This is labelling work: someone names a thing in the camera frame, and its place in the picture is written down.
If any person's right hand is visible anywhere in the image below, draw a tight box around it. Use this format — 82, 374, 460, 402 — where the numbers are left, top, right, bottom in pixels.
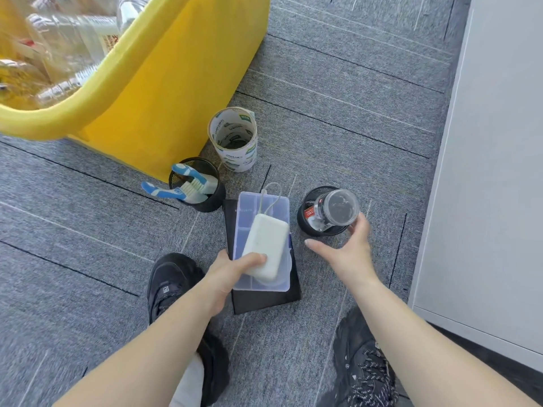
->
304, 212, 381, 289

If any person's left hand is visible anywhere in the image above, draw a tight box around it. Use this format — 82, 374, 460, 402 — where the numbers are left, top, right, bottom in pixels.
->
199, 249, 268, 318

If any black notebook white circle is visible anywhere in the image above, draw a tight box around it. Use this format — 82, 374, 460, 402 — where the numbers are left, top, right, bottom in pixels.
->
222, 198, 302, 315

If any small clear round jar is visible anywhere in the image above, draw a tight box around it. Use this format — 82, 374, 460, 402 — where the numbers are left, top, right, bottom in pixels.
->
313, 189, 360, 227

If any white power bank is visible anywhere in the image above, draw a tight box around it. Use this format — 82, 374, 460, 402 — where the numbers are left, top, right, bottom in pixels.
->
242, 181, 291, 283

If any black mesh pen holder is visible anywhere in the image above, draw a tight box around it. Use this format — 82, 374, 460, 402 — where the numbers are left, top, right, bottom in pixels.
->
296, 185, 353, 238
168, 156, 226, 213

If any clear compartment box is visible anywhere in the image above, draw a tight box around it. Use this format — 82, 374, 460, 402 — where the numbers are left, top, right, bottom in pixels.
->
232, 191, 292, 293

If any blue white toothbrush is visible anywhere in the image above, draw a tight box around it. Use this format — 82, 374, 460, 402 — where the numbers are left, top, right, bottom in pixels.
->
171, 163, 219, 196
141, 180, 209, 205

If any clear tape roll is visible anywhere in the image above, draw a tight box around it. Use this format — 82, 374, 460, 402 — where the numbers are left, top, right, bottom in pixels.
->
220, 154, 257, 173
212, 137, 258, 164

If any white paper tape roll cup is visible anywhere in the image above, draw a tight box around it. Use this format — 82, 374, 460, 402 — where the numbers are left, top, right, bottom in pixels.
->
206, 106, 258, 151

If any yellow plastic bin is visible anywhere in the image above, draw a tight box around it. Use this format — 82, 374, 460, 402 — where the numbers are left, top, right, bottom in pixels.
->
0, 0, 271, 183

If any cluster of discarded bottles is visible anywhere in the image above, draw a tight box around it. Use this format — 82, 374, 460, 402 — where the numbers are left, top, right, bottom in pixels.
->
0, 0, 152, 111

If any person's left forearm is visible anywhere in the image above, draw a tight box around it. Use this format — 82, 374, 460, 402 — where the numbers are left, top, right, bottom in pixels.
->
53, 288, 217, 407

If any person's right forearm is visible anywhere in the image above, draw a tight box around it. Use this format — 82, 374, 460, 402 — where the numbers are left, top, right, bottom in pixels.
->
347, 279, 543, 407

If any person's left black shoe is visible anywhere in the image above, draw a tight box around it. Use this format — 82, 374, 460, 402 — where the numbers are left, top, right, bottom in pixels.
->
146, 253, 231, 407

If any person's black shoe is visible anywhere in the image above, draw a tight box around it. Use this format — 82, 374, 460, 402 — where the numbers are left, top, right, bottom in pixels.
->
146, 253, 231, 407
316, 307, 399, 407

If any person's right black shoe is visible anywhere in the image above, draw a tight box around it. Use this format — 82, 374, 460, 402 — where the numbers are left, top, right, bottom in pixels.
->
316, 307, 399, 407

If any white sock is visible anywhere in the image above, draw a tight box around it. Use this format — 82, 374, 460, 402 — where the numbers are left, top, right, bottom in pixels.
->
169, 353, 206, 407

